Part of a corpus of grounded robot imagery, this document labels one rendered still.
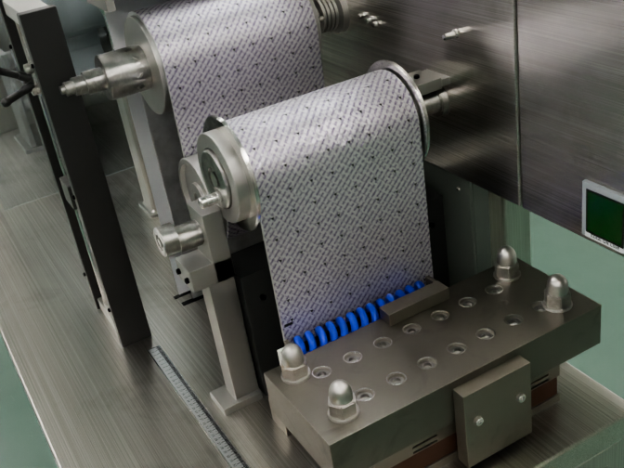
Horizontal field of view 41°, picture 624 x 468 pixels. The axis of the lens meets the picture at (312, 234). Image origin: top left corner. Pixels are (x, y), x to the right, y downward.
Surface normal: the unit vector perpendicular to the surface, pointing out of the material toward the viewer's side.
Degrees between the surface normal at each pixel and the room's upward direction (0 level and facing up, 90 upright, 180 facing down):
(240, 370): 90
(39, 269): 0
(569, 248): 0
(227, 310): 90
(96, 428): 0
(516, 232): 90
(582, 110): 90
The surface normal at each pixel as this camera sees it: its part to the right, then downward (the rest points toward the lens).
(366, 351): -0.14, -0.86
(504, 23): -0.86, 0.35
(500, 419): 0.49, 0.36
